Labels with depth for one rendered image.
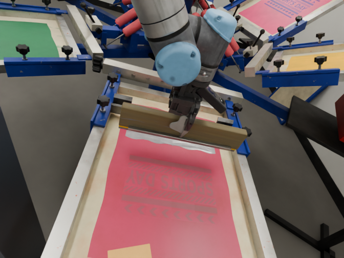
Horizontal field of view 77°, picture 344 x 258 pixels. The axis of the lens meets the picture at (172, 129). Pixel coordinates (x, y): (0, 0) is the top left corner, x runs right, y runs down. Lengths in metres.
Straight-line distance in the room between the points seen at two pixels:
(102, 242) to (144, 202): 0.15
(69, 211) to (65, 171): 1.27
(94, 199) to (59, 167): 1.26
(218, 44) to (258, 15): 1.65
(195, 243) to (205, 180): 0.21
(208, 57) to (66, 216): 0.50
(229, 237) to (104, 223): 0.36
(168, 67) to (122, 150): 0.47
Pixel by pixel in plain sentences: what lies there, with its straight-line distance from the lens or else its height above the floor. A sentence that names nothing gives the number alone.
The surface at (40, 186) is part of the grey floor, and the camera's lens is 1.84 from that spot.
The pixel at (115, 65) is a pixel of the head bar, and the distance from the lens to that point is 1.04.
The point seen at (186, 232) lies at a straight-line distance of 0.68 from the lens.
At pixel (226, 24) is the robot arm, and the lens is 0.51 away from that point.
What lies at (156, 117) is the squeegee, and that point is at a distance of 0.65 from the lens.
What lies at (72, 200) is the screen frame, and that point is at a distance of 0.63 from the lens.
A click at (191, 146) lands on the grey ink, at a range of 0.86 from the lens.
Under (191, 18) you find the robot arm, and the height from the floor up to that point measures 1.42.
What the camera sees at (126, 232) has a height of 0.96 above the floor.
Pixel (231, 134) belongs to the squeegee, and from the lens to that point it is 0.72.
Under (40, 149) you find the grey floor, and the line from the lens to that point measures 2.04.
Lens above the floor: 1.55
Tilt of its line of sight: 42 degrees down
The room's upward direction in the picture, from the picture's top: 21 degrees clockwise
